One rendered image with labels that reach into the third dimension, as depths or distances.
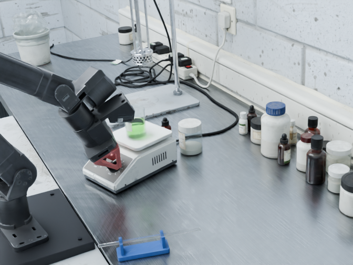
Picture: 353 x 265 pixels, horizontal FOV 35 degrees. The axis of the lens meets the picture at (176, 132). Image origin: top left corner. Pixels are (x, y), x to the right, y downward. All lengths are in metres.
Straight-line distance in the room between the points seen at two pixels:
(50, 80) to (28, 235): 0.31
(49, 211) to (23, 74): 0.32
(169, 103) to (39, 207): 0.63
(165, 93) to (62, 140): 0.40
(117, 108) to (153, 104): 0.56
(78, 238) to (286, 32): 0.80
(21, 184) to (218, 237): 0.40
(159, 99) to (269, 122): 0.51
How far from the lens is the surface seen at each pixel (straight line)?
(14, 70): 1.10
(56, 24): 3.76
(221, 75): 1.84
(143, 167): 1.33
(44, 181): 1.42
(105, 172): 1.33
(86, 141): 1.23
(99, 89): 1.19
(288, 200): 1.26
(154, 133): 1.38
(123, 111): 1.21
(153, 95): 1.82
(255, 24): 1.72
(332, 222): 1.20
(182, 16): 2.12
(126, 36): 2.42
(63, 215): 1.24
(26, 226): 1.20
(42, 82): 1.12
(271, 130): 1.39
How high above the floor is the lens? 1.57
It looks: 25 degrees down
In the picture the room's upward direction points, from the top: 4 degrees counter-clockwise
